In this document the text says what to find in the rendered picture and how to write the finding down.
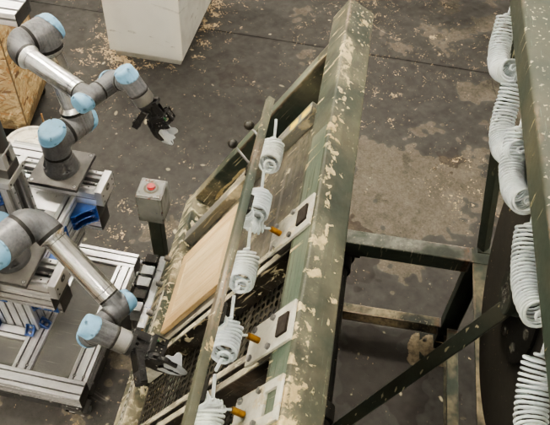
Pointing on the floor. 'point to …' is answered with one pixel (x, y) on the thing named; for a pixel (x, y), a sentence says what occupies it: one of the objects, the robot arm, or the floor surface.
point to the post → (159, 239)
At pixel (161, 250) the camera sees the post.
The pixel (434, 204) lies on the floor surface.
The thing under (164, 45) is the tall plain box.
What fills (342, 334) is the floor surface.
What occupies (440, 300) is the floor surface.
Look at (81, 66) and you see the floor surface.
